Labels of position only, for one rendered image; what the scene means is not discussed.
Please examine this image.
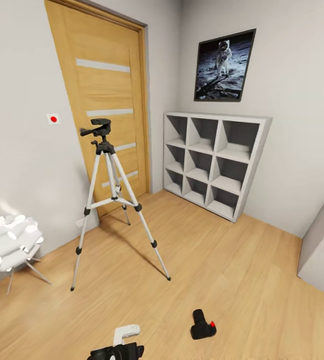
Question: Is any camera tripod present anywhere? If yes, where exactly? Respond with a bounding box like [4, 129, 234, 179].
[71, 118, 171, 291]

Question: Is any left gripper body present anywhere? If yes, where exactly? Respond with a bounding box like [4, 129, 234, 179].
[114, 342, 137, 360]

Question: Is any digital camera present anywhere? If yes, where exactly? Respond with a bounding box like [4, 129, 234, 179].
[191, 309, 216, 340]

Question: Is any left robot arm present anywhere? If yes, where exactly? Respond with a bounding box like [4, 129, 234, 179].
[87, 324, 144, 360]

